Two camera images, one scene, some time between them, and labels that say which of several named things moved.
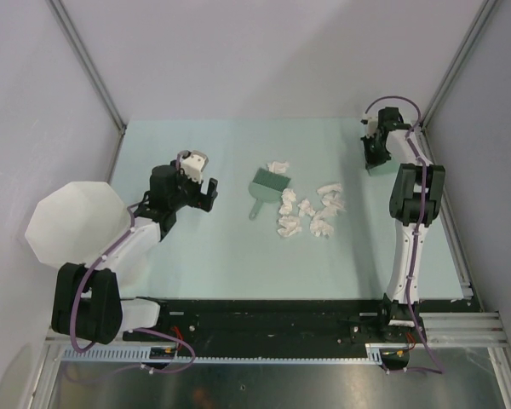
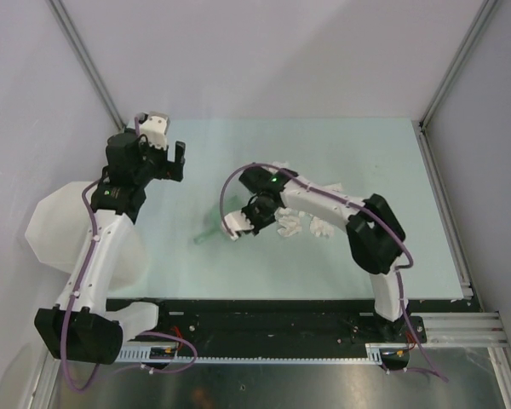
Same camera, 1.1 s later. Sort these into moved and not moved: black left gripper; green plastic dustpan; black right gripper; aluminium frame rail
Moved: black right gripper; green plastic dustpan; black left gripper
Not moved: aluminium frame rail
